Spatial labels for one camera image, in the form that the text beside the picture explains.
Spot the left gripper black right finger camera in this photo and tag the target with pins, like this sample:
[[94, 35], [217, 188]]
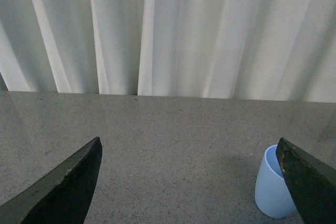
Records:
[[311, 183]]

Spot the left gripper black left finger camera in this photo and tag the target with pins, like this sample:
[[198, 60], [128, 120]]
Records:
[[63, 195]]

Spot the light blue cup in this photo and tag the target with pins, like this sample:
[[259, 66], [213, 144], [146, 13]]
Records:
[[272, 196]]

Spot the white curtain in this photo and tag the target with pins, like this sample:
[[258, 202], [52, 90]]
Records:
[[248, 49]]

